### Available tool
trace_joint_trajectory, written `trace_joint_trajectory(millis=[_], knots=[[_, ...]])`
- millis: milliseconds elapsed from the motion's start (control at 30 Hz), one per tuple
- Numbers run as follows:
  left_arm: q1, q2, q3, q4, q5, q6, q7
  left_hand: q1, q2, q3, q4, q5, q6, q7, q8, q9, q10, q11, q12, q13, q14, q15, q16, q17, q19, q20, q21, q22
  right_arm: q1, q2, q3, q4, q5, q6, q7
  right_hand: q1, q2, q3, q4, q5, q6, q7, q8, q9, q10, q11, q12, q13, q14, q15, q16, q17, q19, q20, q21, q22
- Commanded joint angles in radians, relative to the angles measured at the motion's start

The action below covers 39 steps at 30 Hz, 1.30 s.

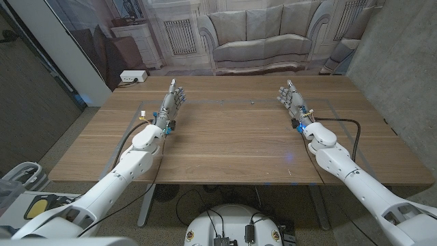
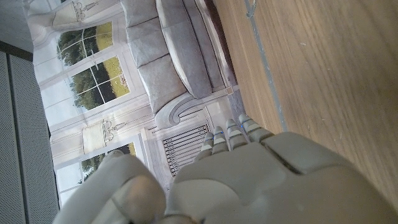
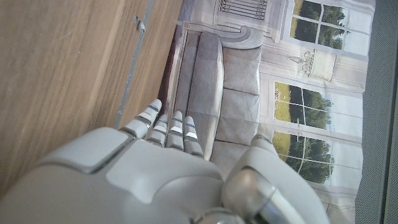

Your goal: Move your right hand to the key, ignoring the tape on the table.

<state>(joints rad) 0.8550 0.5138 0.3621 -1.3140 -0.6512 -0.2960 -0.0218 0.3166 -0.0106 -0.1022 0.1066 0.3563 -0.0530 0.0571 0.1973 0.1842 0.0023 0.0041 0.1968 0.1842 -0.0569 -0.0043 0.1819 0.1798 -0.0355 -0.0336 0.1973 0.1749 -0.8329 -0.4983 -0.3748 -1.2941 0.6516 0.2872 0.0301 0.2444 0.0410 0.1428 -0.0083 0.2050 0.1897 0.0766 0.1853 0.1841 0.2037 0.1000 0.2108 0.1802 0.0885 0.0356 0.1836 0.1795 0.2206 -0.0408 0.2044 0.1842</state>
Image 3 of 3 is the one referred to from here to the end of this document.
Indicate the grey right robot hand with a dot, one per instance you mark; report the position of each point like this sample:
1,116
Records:
149,177

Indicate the grey tape strip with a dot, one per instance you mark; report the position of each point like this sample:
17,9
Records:
133,62

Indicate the printed living room backdrop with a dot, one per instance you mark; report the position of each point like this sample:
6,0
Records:
242,77

